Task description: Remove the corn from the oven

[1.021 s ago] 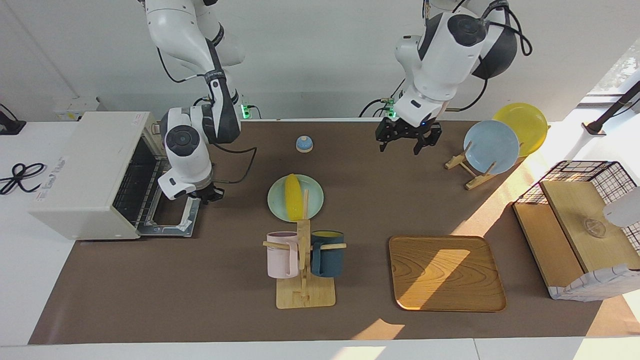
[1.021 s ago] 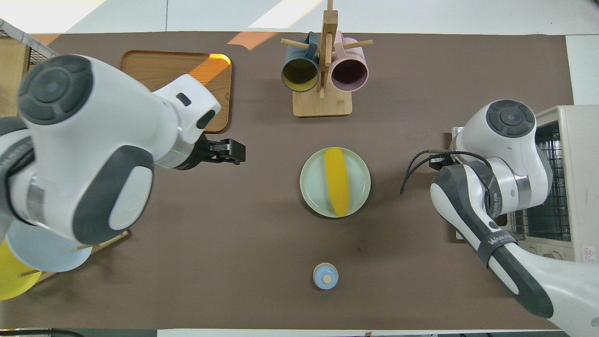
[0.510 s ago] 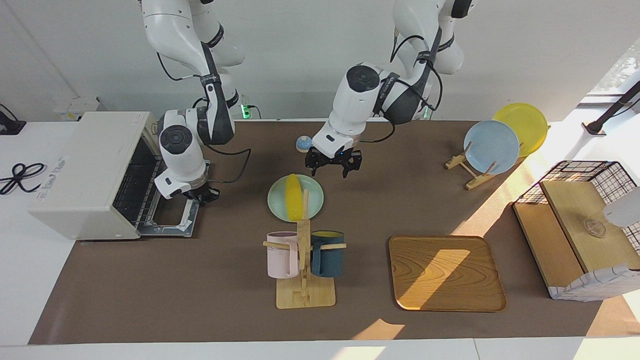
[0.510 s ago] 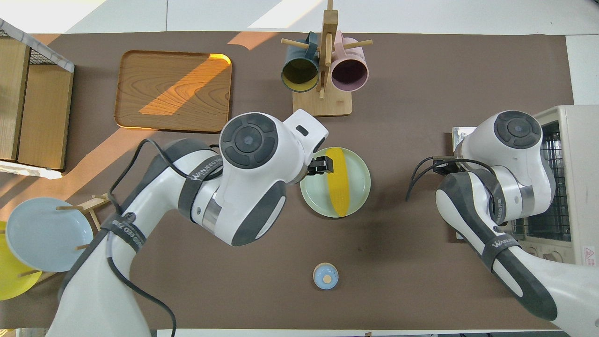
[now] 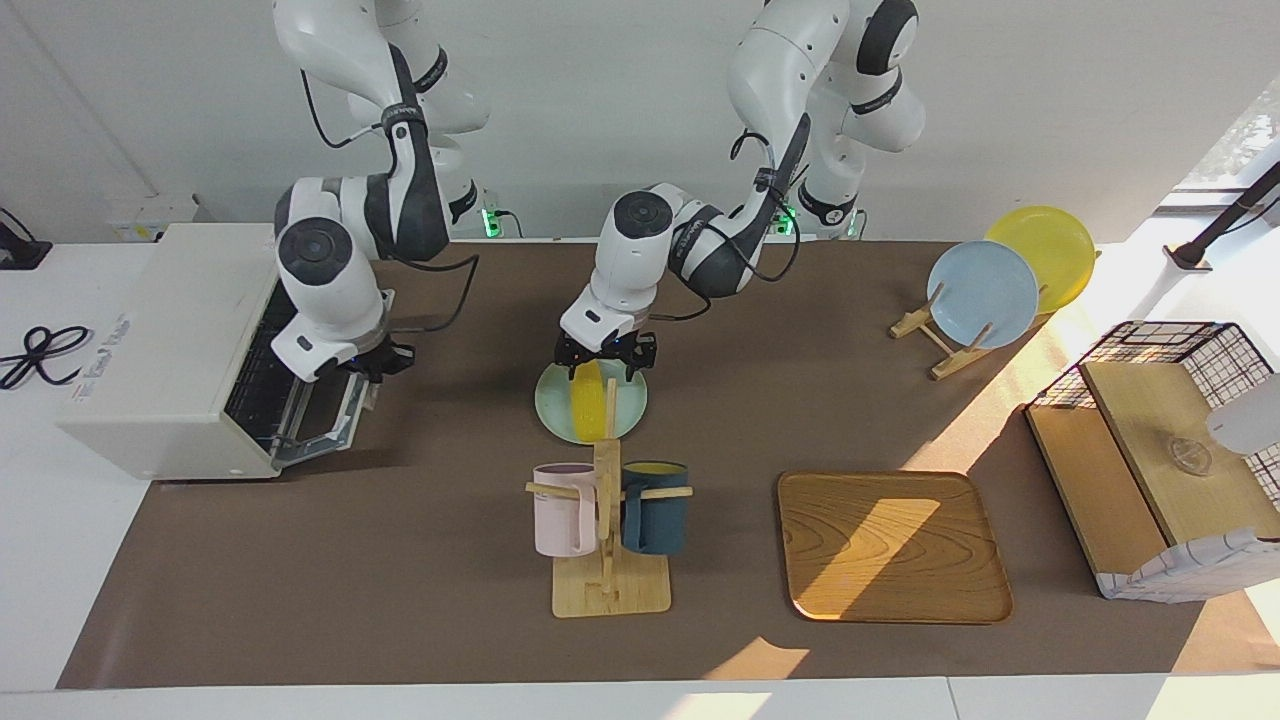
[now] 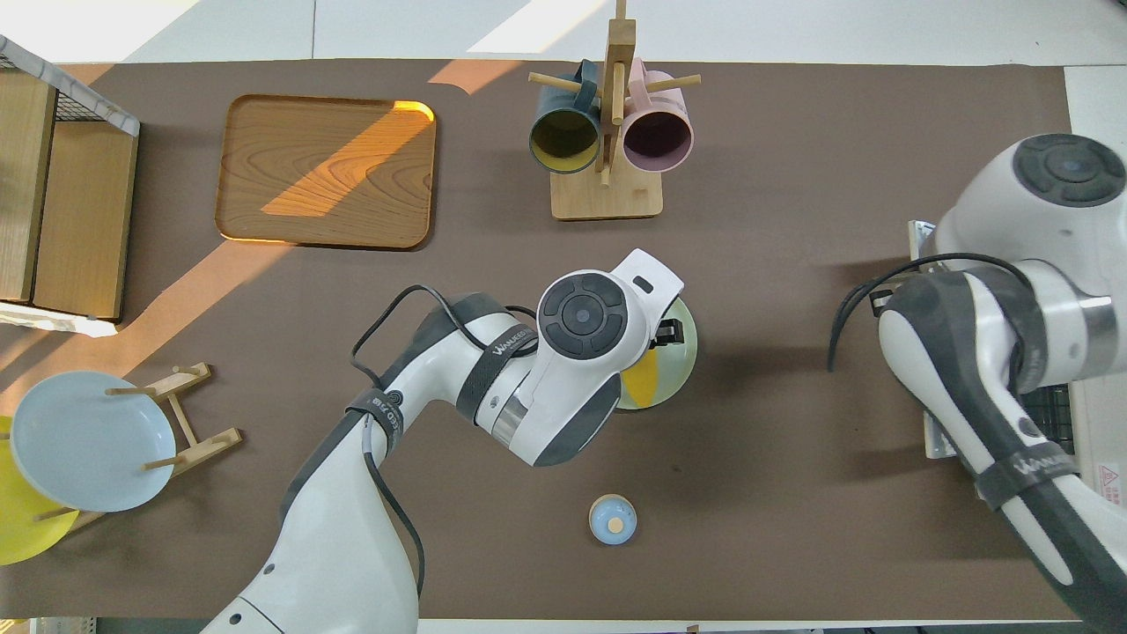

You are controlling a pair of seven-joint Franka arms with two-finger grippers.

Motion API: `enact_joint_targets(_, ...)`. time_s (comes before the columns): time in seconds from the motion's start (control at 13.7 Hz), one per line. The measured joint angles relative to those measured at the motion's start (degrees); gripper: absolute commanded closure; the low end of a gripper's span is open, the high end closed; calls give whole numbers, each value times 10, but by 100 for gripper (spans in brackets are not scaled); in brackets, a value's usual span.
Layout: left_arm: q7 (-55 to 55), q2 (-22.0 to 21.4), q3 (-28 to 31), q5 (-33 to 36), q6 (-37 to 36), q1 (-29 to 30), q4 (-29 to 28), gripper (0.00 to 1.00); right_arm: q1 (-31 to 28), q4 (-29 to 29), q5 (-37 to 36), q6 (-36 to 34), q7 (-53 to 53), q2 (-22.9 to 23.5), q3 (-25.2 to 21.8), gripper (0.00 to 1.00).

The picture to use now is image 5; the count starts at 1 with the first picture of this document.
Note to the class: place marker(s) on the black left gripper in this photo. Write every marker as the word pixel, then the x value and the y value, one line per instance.
pixel 610 352

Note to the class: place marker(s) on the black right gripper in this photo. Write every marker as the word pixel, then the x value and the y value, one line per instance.
pixel 370 358

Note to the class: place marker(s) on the yellow corn cob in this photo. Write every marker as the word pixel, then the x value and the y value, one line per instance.
pixel 586 405

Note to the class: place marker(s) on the glass oven door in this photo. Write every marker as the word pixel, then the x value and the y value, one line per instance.
pixel 350 400

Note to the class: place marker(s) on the light green plate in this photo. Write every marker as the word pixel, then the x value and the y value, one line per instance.
pixel 555 410

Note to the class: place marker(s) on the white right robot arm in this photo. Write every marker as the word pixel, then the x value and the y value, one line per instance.
pixel 330 270

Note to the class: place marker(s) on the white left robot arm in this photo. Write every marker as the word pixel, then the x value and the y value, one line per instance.
pixel 780 60

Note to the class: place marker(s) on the white toaster oven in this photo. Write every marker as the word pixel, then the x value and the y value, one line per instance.
pixel 150 350

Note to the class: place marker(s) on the pink mug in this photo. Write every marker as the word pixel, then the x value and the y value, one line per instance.
pixel 560 520

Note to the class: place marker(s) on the dark blue mug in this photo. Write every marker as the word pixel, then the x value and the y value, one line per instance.
pixel 660 520

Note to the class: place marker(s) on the brown table mat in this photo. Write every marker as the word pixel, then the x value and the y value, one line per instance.
pixel 450 560

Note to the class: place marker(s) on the wooden mug tree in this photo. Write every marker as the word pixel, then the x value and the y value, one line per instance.
pixel 610 590

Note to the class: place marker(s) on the wooden tray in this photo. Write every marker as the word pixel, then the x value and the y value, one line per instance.
pixel 890 545

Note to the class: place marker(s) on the wooden plate rack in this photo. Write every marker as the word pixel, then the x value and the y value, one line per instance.
pixel 945 360

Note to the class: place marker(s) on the black clamp device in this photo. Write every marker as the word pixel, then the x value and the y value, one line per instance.
pixel 20 250

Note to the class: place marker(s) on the light blue plate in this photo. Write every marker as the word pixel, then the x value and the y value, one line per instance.
pixel 985 295

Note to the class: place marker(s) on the yellow plate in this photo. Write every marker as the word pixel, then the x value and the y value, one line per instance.
pixel 1060 250

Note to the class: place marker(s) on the white checked cloth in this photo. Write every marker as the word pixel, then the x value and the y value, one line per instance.
pixel 1190 575

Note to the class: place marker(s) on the white blurry cylinder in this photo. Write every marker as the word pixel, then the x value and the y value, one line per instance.
pixel 1250 415

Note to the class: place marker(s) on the white wall socket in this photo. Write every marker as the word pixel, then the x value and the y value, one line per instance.
pixel 150 215

